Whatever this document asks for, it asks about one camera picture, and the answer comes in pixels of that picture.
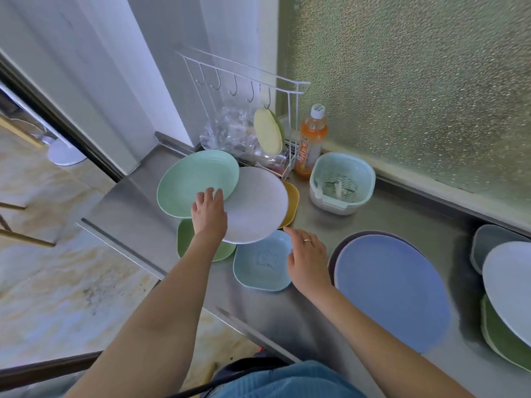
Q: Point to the person's right hand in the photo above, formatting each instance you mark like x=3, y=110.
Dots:
x=310, y=265

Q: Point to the person's left hand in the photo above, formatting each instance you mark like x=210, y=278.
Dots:
x=209, y=217

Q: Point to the person's right fingers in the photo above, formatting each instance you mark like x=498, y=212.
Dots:
x=299, y=237

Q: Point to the person's left fingers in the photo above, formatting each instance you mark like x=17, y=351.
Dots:
x=218, y=195

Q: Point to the white round plate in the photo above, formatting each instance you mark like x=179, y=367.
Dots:
x=257, y=205

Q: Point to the person's left forearm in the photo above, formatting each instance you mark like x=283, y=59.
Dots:
x=161, y=319

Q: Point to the person's right forearm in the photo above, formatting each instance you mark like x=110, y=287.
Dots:
x=373, y=348

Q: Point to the mint green round plate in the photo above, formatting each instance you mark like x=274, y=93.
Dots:
x=186, y=182

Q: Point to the yellow dish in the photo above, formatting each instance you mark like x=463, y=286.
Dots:
x=291, y=203

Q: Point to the dark purple round plate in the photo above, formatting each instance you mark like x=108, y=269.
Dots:
x=338, y=252

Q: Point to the light blue square dish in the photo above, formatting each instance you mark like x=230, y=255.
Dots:
x=261, y=265

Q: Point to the green square dish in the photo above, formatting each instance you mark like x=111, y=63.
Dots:
x=185, y=242

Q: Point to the clear plastic bag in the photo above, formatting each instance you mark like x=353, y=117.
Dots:
x=226, y=132

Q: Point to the yellow-green round scrub pad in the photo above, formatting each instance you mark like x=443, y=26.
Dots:
x=268, y=132

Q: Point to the mint strainer basket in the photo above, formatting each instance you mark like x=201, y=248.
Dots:
x=361, y=169

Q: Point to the orange drink bottle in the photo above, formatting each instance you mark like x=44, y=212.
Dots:
x=311, y=140

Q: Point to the large blue round plate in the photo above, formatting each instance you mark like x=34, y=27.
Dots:
x=390, y=290

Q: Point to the blue clothing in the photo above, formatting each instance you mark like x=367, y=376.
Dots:
x=290, y=381

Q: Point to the white fan base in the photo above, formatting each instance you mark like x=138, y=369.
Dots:
x=64, y=155

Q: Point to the grey square dish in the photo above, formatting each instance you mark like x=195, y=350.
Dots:
x=485, y=240

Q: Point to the frosted glass window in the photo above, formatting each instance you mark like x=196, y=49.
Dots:
x=415, y=86

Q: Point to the wooden chair legs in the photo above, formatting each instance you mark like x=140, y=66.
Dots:
x=25, y=240

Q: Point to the large white plate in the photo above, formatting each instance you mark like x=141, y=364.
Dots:
x=510, y=285

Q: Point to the dark green plate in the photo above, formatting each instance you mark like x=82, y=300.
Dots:
x=498, y=341

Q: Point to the dark sliding door frame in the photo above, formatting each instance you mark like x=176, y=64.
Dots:
x=62, y=124

